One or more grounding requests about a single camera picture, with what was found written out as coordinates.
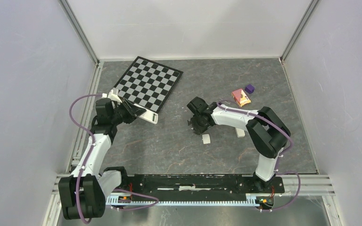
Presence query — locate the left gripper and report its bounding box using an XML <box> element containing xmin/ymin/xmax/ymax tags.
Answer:
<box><xmin>110</xmin><ymin>98</ymin><xmax>146</xmax><ymax>125</ymax></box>

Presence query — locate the short white remote control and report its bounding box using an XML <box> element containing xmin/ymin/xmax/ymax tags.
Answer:
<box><xmin>138</xmin><ymin>110</ymin><xmax>158</xmax><ymax>124</ymax></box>

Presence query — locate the short remote battery cover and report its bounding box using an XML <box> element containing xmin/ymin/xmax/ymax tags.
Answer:
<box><xmin>202</xmin><ymin>134</ymin><xmax>211</xmax><ymax>145</ymax></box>

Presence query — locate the long white remote control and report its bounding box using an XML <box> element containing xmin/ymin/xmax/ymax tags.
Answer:
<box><xmin>235</xmin><ymin>128</ymin><xmax>246</xmax><ymax>138</ymax></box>

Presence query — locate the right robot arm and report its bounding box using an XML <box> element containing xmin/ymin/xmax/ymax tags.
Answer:
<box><xmin>187</xmin><ymin>97</ymin><xmax>294</xmax><ymax>192</ymax></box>

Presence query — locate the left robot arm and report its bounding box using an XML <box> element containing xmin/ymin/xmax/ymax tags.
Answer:
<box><xmin>58</xmin><ymin>98</ymin><xmax>147</xmax><ymax>224</ymax></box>

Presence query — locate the black and grey chessboard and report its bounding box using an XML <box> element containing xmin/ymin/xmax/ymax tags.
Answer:
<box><xmin>114</xmin><ymin>56</ymin><xmax>183</xmax><ymax>113</ymax></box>

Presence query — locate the red and yellow block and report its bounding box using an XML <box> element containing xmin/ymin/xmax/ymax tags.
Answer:
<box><xmin>231</xmin><ymin>89</ymin><xmax>251</xmax><ymax>107</ymax></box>

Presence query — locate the purple cube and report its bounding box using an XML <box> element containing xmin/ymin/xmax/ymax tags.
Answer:
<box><xmin>244</xmin><ymin>84</ymin><xmax>255</xmax><ymax>94</ymax></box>

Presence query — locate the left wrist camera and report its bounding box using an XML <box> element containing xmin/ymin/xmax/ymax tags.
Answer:
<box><xmin>102</xmin><ymin>88</ymin><xmax>123</xmax><ymax>104</ymax></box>

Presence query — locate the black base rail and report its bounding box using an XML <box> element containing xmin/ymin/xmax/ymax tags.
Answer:
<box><xmin>118</xmin><ymin>174</ymin><xmax>285</xmax><ymax>202</ymax></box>

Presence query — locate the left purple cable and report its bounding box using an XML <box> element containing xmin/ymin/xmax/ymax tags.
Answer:
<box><xmin>69</xmin><ymin>94</ymin><xmax>160</xmax><ymax>225</ymax></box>

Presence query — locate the white slotted cable duct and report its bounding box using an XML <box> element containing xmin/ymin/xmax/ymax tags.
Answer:
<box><xmin>106</xmin><ymin>194</ymin><xmax>259</xmax><ymax>207</ymax></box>

